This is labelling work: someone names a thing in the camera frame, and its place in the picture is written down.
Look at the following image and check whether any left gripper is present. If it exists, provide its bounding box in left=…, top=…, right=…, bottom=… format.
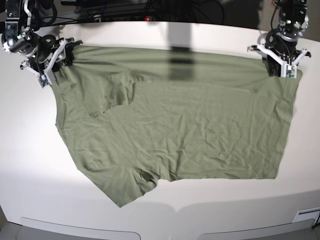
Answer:
left=247, top=44, right=312, bottom=77

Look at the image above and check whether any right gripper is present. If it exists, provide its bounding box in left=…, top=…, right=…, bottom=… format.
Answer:
left=20, top=34, right=83, bottom=77

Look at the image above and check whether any green T-shirt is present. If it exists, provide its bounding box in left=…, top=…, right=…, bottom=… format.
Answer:
left=52, top=45, right=303, bottom=207

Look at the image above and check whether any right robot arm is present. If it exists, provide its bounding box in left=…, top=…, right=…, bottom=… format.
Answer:
left=0, top=0, right=83, bottom=81

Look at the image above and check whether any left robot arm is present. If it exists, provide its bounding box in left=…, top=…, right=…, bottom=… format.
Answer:
left=248, top=0, right=312, bottom=79

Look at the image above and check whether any black power strip red light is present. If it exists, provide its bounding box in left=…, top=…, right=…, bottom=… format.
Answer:
left=94, top=15, right=153, bottom=23

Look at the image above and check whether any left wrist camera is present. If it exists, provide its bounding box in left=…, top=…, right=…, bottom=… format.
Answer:
left=280, top=64, right=298, bottom=79

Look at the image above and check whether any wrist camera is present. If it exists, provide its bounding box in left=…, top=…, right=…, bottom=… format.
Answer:
left=37, top=72, right=56, bottom=88
left=280, top=64, right=298, bottom=79

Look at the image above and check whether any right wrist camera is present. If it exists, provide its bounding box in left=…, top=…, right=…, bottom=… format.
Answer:
left=37, top=72, right=56, bottom=88

